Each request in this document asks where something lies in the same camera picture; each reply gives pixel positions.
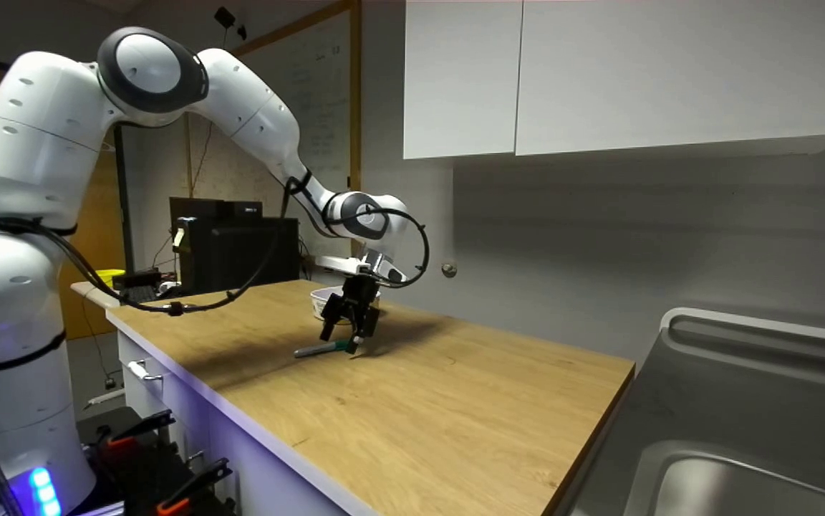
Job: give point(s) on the white counter base cabinet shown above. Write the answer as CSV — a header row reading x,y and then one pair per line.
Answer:
x,y
241,459

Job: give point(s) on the small yellow object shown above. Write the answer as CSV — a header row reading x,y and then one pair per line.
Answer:
x,y
107,275

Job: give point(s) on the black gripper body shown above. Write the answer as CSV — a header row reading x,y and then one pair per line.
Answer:
x,y
355,302

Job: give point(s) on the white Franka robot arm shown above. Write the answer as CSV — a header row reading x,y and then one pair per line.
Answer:
x,y
40,143

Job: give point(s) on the black computer box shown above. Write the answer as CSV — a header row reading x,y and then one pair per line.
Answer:
x,y
231,254

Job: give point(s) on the red black clamp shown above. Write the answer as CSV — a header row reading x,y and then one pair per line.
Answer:
x,y
136,433
193,489

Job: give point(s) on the wide white cabinet door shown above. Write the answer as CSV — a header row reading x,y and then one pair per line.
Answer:
x,y
689,66

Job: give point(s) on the stainless steel sink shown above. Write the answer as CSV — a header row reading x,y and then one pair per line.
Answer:
x,y
745,410

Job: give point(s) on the wood-framed whiteboard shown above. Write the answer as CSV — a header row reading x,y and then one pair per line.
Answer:
x,y
331,115

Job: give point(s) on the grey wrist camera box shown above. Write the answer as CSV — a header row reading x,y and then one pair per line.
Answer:
x,y
365,268

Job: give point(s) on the green marker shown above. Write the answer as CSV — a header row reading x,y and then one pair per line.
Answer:
x,y
314,350

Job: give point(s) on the round metal wall knob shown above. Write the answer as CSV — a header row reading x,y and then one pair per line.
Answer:
x,y
448,269

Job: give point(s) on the orange wooden door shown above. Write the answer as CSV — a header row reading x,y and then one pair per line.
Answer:
x,y
99,238

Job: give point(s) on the narrow white cabinet door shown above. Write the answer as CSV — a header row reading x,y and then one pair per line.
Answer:
x,y
458,76

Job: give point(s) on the white bowl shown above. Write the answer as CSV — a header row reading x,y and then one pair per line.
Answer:
x,y
315,300

